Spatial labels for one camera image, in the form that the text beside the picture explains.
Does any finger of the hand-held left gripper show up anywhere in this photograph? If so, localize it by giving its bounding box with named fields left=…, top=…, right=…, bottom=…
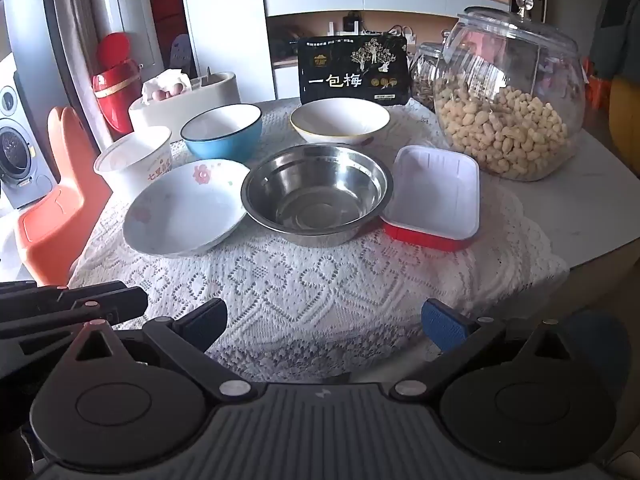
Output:
left=0, top=281, right=149, bottom=342
left=0, top=281, right=69, bottom=311

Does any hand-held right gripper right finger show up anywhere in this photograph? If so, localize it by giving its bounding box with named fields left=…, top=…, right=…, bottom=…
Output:
left=390, top=299, right=572, bottom=402

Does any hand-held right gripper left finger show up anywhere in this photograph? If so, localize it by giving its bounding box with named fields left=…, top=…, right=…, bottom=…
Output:
left=74, top=299, right=253, bottom=404

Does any stainless steel bowl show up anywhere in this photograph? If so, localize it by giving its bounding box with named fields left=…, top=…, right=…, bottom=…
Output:
left=241, top=143, right=395, bottom=247

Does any blue bowl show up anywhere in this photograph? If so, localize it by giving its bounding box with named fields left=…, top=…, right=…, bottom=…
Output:
left=180, top=104, right=263, bottom=165

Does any white ceramic bowl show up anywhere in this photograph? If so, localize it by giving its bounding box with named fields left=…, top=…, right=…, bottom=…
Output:
left=290, top=98, right=391, bottom=147

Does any orange plastic chair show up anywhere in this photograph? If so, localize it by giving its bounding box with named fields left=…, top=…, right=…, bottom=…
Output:
left=15, top=106, right=113, bottom=286

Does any white lace tablecloth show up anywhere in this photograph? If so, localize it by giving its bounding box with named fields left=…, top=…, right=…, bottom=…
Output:
left=67, top=97, right=568, bottom=368

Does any white floral bowl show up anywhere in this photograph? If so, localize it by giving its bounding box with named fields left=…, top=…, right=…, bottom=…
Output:
left=122, top=158, right=250, bottom=258

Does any grey speaker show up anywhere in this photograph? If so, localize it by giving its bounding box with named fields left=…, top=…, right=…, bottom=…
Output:
left=0, top=52, right=56, bottom=211

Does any red and white plastic tray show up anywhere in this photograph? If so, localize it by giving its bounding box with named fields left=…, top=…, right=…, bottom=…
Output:
left=381, top=145, right=481, bottom=252

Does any white printed paper bowl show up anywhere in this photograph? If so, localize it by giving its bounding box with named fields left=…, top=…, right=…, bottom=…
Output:
left=93, top=126, right=173, bottom=206

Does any pile of peanuts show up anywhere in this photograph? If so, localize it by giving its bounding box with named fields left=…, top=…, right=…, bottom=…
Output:
left=435, top=72, right=571, bottom=181

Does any red thermos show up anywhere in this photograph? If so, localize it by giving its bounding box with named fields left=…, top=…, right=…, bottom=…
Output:
left=91, top=32, right=146, bottom=133

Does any white storage box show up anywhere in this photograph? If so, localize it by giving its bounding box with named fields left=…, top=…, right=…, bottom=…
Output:
left=129, top=71, right=240, bottom=143

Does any white crumpled tissue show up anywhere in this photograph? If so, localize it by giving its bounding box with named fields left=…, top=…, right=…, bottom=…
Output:
left=141, top=69, right=192, bottom=103

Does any small glass jar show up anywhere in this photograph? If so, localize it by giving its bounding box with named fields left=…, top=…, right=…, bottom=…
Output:
left=410, top=42, right=451, bottom=111

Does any grey plastic chair back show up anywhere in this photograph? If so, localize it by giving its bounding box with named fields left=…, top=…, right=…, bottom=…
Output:
left=170, top=34, right=194, bottom=74

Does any black snack packet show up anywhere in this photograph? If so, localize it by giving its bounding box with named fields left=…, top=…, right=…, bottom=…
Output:
left=298, top=35, right=412, bottom=107

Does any yellow chair with blue cloth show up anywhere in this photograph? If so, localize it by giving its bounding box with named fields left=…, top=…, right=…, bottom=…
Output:
left=589, top=0, right=640, bottom=173

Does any large glass jar with lid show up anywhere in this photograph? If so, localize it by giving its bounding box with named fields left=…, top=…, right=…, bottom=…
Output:
left=434, top=0, right=587, bottom=182

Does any orange drawer cabinet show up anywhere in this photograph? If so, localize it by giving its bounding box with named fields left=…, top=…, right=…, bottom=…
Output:
left=149, top=0, right=192, bottom=72

